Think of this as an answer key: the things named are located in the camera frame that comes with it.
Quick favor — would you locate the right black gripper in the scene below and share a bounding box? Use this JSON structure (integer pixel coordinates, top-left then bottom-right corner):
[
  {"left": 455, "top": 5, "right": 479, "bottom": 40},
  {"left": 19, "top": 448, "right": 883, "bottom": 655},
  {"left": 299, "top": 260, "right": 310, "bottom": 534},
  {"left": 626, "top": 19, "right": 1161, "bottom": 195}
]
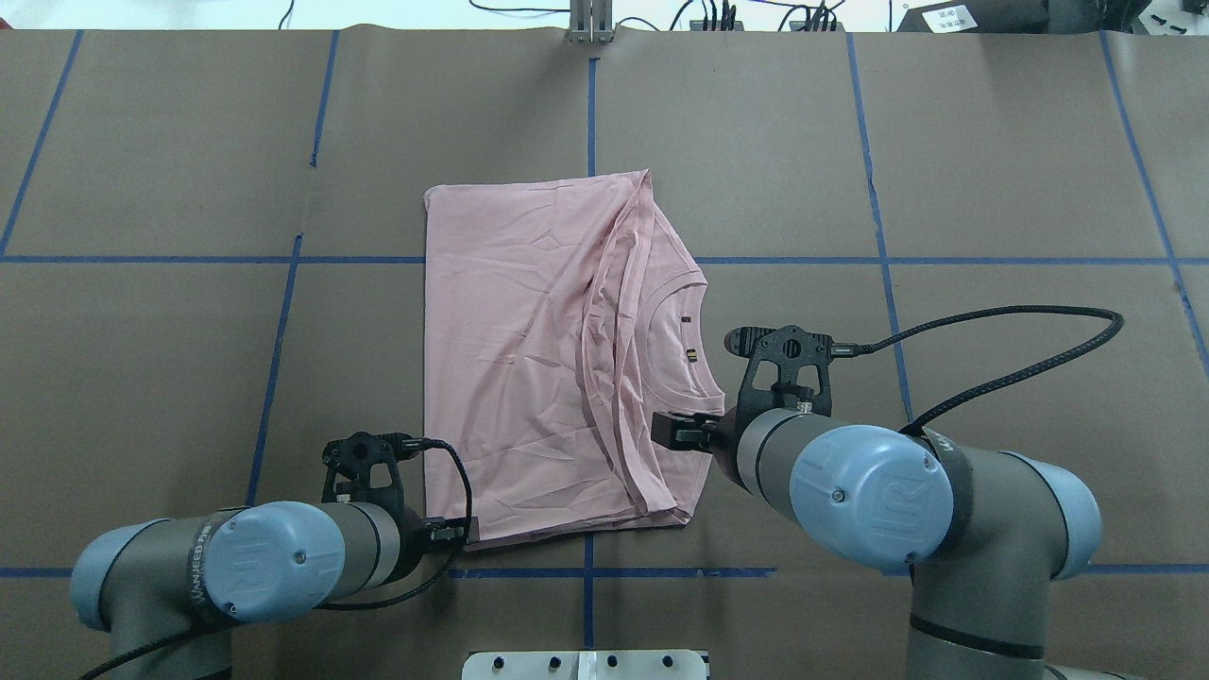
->
[{"left": 652, "top": 407, "right": 747, "bottom": 483}]

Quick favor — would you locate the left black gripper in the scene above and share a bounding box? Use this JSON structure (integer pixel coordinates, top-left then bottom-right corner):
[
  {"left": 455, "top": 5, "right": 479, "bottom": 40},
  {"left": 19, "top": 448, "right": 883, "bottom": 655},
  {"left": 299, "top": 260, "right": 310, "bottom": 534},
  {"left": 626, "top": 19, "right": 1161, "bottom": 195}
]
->
[{"left": 377, "top": 506, "right": 468, "bottom": 582}]

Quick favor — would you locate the pink snoopy t-shirt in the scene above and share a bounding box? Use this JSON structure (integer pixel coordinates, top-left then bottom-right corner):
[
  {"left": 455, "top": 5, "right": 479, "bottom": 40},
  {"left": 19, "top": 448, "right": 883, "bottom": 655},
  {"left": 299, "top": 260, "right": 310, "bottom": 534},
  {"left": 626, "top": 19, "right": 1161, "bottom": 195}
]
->
[{"left": 423, "top": 169, "right": 725, "bottom": 551}]

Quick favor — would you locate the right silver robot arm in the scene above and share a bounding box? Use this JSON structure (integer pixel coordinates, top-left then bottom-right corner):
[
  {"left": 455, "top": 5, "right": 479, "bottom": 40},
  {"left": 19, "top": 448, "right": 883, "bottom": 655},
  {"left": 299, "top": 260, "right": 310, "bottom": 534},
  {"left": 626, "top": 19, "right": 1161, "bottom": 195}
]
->
[{"left": 650, "top": 408, "right": 1104, "bottom": 679}]

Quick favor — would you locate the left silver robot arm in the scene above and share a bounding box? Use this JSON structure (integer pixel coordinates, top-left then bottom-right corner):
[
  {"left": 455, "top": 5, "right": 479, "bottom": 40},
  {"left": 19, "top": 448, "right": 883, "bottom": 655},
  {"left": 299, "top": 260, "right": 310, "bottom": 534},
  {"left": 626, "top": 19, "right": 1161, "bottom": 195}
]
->
[{"left": 70, "top": 501, "right": 478, "bottom": 679}]

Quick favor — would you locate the black power supply box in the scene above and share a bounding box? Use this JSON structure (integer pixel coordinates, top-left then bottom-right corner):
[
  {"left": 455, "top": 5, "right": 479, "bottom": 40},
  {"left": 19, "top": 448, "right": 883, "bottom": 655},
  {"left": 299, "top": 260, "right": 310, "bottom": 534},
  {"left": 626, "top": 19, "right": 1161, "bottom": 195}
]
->
[{"left": 893, "top": 1, "right": 1049, "bottom": 34}]

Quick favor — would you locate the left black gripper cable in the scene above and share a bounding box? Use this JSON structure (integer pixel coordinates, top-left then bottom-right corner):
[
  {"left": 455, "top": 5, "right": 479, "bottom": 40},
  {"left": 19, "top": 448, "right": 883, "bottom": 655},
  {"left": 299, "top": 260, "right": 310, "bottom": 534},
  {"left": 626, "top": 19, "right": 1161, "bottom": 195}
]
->
[{"left": 80, "top": 436, "right": 473, "bottom": 680}]

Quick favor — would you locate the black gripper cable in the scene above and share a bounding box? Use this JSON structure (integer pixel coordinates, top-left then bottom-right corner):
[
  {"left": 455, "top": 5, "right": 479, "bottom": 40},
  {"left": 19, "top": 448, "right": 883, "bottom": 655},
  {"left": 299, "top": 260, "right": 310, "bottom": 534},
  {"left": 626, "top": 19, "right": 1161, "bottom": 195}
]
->
[
  {"left": 829, "top": 305, "right": 1126, "bottom": 436},
  {"left": 80, "top": 436, "right": 473, "bottom": 680}
]

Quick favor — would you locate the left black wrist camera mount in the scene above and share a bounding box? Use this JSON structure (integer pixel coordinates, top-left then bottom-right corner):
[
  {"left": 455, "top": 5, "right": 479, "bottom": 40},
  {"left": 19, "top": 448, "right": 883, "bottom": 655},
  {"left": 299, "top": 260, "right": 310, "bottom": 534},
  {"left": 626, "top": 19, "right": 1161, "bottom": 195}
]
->
[{"left": 320, "top": 432, "right": 422, "bottom": 508}]

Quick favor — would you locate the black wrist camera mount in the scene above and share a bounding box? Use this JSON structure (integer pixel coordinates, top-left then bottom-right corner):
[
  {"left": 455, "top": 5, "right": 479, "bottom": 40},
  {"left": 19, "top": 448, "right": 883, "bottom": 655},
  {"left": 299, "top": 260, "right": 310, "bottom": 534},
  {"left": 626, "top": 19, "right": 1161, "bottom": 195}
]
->
[
  {"left": 723, "top": 325, "right": 833, "bottom": 422},
  {"left": 320, "top": 432, "right": 422, "bottom": 508}
]

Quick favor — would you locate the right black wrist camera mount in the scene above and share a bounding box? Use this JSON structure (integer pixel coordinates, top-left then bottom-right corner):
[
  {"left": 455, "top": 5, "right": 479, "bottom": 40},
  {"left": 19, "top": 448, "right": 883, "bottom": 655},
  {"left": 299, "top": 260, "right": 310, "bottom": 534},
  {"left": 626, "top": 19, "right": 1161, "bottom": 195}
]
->
[{"left": 723, "top": 325, "right": 833, "bottom": 422}]

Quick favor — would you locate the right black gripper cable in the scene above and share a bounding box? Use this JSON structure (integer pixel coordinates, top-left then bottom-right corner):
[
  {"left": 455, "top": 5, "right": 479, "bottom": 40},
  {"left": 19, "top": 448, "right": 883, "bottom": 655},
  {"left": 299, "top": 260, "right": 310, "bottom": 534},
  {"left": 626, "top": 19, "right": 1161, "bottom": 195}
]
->
[{"left": 829, "top": 305, "right": 1126, "bottom": 436}]

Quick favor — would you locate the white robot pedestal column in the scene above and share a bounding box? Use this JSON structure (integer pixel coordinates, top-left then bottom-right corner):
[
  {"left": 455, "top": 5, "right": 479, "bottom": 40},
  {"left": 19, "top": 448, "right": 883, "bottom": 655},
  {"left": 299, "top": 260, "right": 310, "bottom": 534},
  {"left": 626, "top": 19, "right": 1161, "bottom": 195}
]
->
[{"left": 461, "top": 649, "right": 711, "bottom": 679}]

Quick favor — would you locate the aluminium frame post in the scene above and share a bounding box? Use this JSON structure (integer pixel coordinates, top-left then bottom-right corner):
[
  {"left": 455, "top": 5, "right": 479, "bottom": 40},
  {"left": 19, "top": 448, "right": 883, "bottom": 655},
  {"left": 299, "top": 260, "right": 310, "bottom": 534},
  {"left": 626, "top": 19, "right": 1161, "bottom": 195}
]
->
[{"left": 567, "top": 0, "right": 617, "bottom": 44}]

